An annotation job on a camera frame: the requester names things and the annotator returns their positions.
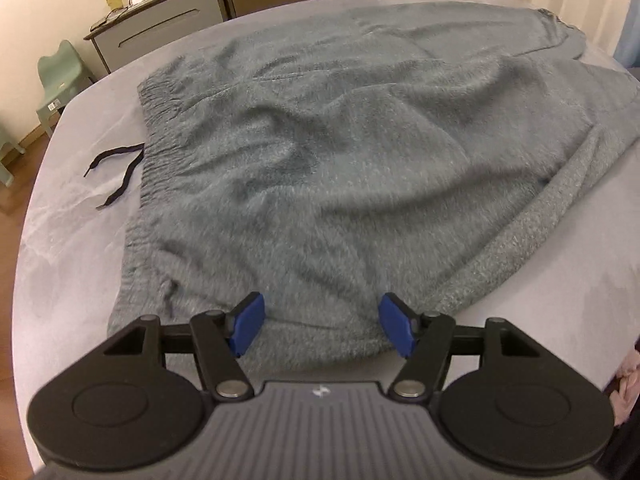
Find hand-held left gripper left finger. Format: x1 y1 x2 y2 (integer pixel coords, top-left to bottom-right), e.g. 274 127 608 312
102 291 266 402

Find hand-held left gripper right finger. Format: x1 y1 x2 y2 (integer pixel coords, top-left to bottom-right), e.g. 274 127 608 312
377 291 539 402

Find grey fleece pants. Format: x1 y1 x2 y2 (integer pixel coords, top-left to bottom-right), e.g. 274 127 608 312
82 2 640 373

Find green child chair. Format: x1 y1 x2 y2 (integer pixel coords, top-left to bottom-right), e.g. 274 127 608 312
0 127 26 184
36 40 96 137

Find grey and brown sideboard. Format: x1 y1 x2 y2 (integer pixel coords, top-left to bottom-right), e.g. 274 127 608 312
83 0 442 74

